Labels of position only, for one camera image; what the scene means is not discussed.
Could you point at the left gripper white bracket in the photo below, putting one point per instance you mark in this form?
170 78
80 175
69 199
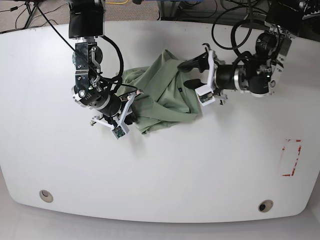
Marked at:
206 61

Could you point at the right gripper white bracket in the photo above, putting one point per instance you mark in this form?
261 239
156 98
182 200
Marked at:
117 112

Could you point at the green t-shirt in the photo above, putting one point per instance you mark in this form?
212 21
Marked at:
165 100

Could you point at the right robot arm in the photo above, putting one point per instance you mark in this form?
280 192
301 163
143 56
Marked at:
91 89

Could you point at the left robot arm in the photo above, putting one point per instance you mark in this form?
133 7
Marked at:
255 73

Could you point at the red tape rectangle marking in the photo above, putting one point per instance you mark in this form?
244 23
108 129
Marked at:
289 157

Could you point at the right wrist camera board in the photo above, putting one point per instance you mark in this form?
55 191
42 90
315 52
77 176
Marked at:
118 132

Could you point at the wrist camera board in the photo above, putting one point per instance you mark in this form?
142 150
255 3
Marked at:
206 99
118 132

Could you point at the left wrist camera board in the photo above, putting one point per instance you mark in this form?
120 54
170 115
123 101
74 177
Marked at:
206 99

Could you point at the left table cable grommet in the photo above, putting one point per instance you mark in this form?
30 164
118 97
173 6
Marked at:
46 196

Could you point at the table cable grommet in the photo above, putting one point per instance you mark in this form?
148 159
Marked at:
46 196
265 206

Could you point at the right table cable grommet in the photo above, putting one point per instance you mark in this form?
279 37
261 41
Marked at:
265 206

